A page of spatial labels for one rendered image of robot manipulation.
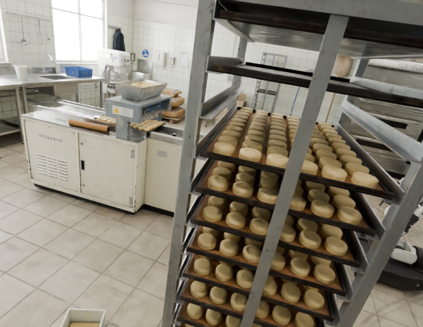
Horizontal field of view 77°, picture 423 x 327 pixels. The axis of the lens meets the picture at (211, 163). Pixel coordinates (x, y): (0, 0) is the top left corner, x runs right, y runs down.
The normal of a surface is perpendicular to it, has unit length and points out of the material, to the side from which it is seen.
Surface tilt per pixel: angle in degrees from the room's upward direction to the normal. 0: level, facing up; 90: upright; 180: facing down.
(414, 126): 90
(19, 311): 0
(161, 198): 90
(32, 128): 90
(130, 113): 90
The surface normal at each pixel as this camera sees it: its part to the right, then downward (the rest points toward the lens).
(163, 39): -0.32, 0.33
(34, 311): 0.15, -0.91
